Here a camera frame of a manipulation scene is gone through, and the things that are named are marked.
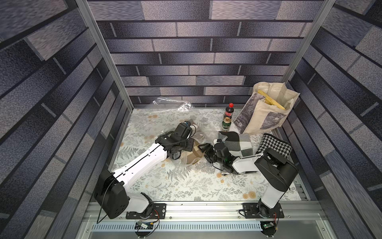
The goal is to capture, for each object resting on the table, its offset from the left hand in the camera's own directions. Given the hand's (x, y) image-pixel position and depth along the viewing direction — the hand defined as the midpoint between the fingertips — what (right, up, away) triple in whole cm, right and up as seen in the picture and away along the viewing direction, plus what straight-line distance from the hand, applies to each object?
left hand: (191, 141), depth 80 cm
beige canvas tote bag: (+45, +19, +5) cm, 49 cm away
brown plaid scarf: (+3, -10, +12) cm, 16 cm away
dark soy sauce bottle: (+28, +19, +26) cm, 42 cm away
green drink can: (+23, +9, +17) cm, 31 cm away
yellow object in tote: (+49, +24, +11) cm, 55 cm away
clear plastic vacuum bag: (-22, +16, +37) cm, 45 cm away
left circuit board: (-25, -40, -9) cm, 48 cm away
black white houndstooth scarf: (+52, -2, +15) cm, 54 cm away
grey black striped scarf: (+32, -5, +17) cm, 36 cm away
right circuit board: (+39, -42, -8) cm, 58 cm away
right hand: (+4, -6, +10) cm, 12 cm away
